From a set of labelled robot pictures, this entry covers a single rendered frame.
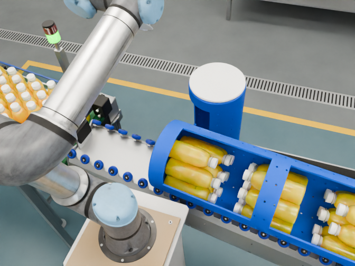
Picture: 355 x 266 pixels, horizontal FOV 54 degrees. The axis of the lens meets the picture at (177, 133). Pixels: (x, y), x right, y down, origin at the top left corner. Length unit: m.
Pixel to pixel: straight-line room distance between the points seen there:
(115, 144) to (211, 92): 0.52
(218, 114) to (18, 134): 1.21
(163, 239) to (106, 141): 0.69
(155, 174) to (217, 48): 2.45
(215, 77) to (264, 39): 2.03
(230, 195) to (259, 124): 1.53
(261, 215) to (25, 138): 0.82
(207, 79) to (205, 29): 2.12
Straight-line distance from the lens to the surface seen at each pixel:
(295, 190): 1.23
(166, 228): 1.18
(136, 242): 1.11
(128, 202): 0.98
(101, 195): 1.00
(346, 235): 1.28
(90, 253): 1.19
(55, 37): 1.92
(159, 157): 1.26
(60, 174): 0.92
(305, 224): 1.45
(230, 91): 1.70
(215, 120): 1.74
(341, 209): 1.26
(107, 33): 0.71
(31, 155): 0.64
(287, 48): 3.66
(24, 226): 2.72
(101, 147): 1.68
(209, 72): 1.79
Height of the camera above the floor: 2.24
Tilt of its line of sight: 52 degrees down
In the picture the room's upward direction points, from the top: 6 degrees counter-clockwise
